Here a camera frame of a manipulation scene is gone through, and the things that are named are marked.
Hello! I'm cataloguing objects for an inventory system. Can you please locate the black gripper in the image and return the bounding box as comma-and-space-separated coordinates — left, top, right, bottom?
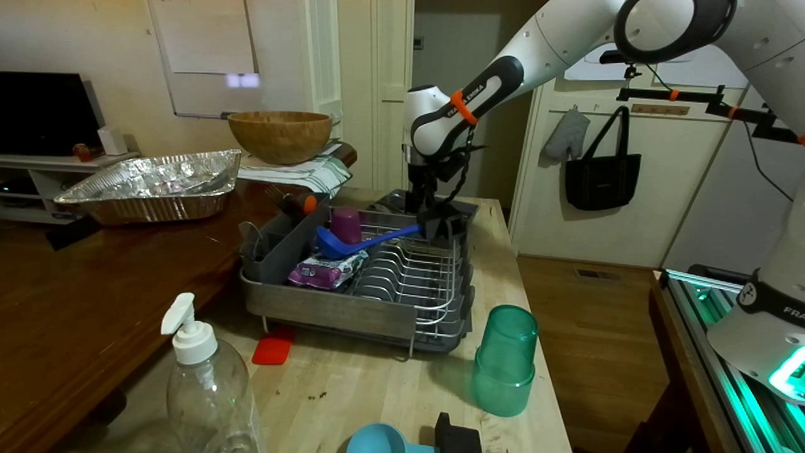
406, 162, 458, 222

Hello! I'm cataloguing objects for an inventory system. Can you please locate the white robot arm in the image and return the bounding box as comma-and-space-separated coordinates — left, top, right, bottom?
406, 0, 805, 406

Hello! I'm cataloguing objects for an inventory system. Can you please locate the pink plastic cup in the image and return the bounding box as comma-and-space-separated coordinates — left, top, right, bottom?
331, 207, 363, 244

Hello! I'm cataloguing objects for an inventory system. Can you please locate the green striped white towel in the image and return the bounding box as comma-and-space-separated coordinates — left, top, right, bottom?
239, 142, 352, 196

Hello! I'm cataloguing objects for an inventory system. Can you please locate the grey dish rack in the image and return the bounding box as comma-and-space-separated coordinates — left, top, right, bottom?
239, 202, 475, 353

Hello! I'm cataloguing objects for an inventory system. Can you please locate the blue plastic spatula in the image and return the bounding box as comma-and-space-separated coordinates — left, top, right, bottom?
314, 225, 420, 260

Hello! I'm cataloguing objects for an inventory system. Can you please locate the purple white wrapped packet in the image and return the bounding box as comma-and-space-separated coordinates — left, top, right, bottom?
289, 251, 368, 289

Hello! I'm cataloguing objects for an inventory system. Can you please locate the grey oven mitt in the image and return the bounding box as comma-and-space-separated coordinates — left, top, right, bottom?
541, 108, 588, 163

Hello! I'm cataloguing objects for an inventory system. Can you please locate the wooden bowl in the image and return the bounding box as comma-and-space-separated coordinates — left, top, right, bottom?
226, 111, 332, 167

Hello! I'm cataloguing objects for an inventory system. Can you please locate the black tote bag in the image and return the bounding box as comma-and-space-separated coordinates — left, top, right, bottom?
563, 105, 643, 212

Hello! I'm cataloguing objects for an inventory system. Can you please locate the teal plastic cup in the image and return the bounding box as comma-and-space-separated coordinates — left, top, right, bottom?
471, 305, 539, 417

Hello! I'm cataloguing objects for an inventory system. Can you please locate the red square sponge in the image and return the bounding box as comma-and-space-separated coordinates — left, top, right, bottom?
253, 329, 295, 364

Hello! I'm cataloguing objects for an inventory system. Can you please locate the aluminium foil tray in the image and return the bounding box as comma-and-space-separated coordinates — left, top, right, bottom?
55, 148, 241, 226

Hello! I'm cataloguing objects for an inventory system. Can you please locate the small black block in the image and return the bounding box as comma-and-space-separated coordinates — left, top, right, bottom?
436, 412, 482, 453

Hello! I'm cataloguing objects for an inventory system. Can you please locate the light blue cup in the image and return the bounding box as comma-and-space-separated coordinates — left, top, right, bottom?
347, 424, 436, 453

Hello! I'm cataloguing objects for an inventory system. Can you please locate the clear soap pump bottle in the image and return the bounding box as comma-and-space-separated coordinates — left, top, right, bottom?
161, 291, 264, 453

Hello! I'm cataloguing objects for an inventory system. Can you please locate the dark wooden table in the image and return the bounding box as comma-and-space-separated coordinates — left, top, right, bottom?
0, 142, 360, 453

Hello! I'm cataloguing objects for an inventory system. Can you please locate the black television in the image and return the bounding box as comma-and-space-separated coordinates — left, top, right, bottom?
0, 70, 102, 156

